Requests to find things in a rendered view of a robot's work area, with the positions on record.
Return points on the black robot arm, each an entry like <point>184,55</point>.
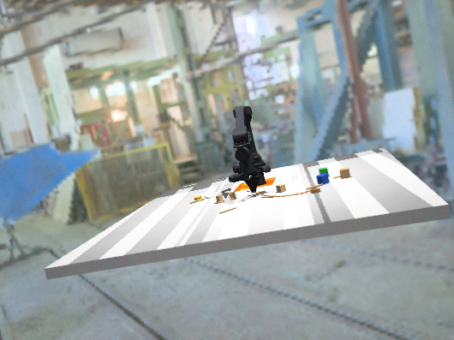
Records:
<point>243,140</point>

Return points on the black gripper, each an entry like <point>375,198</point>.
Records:
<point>248,169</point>

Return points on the blue cube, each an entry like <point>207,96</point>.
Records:
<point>322,178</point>

